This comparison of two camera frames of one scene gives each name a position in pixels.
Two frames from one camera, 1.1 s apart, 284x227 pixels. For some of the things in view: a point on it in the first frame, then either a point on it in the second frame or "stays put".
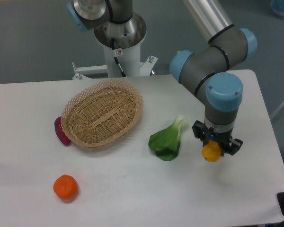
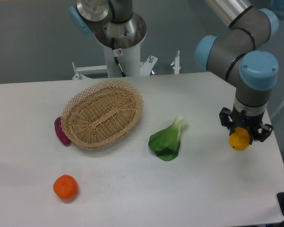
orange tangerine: (66, 186) stays put
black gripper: (227, 144) to (234, 119)
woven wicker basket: (100, 114) stays put
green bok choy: (166, 143) stays put
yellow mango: (211, 151) to (239, 139)
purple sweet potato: (60, 134) stays put
